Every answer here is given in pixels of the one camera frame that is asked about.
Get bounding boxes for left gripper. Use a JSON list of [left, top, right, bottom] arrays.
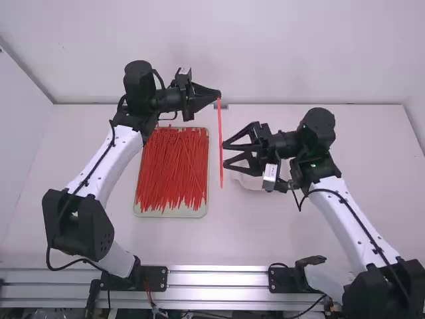
[[174, 77, 222, 122]]

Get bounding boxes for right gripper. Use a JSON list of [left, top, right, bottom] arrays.
[[221, 121, 284, 177]]

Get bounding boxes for orange cable tie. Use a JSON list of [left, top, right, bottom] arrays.
[[215, 97, 226, 190]]

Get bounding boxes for white dish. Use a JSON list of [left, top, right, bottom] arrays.
[[228, 156, 268, 193]]

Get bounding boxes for pale tray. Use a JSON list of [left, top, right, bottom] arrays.
[[133, 124, 213, 219]]

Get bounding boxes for silver rails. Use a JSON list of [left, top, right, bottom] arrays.
[[0, 265, 345, 314]]

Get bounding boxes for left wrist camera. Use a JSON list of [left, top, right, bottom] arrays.
[[175, 66, 194, 81]]

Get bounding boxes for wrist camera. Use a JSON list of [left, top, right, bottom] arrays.
[[175, 66, 194, 81], [261, 162, 280, 193]]

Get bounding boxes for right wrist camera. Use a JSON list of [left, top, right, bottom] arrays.
[[261, 162, 280, 193]]

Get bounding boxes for row of orange cable ties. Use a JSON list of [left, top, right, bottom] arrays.
[[135, 125, 211, 214]]

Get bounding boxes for black cable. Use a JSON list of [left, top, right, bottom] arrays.
[[288, 179, 315, 213], [45, 244, 102, 272]]

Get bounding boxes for red wire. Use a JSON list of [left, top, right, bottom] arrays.
[[143, 278, 159, 310]]

